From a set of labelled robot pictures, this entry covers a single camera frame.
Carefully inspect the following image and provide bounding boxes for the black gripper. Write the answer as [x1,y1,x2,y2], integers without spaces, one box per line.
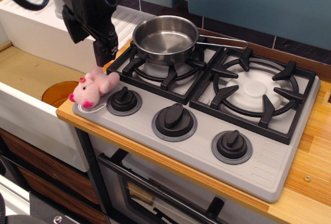
[62,0,118,67]

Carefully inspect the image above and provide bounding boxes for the pink stuffed pig toy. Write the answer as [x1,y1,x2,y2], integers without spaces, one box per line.
[68,65,120,109]

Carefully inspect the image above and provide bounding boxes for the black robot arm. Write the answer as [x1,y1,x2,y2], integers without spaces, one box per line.
[62,0,121,67]

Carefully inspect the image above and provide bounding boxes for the stainless steel pan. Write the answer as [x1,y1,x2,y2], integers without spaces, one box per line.
[132,15,248,66]

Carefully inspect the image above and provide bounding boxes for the white toy sink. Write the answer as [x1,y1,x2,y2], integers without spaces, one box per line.
[0,0,156,172]

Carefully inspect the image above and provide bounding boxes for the black left stove knob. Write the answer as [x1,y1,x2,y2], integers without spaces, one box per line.
[107,86,142,116]

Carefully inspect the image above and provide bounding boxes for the black stove knob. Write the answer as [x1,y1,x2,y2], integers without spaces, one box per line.
[211,130,253,165]
[152,103,198,142]
[107,86,142,116]

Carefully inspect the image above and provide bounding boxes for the black left burner grate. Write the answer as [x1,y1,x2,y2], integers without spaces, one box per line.
[107,42,225,104]

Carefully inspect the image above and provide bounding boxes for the black burner grate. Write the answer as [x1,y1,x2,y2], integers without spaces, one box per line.
[107,42,225,104]
[189,49,320,145]

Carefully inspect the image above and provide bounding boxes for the black middle stove knob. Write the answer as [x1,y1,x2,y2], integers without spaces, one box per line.
[152,103,198,142]

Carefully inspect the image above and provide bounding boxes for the grey toy stove top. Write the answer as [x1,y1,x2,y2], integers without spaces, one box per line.
[72,50,321,202]

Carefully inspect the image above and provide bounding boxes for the oven door with window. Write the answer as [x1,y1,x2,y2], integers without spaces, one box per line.
[97,154,233,224]

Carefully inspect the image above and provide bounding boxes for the white right burner cap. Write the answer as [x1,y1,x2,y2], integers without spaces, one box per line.
[226,69,289,112]

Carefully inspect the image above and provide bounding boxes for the black right stove knob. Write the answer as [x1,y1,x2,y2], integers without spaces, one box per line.
[211,130,253,165]

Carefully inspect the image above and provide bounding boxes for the black right burner grate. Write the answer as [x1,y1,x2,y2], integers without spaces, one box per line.
[189,49,320,145]

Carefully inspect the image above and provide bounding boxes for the black oven door handle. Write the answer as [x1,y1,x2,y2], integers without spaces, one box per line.
[97,149,224,223]

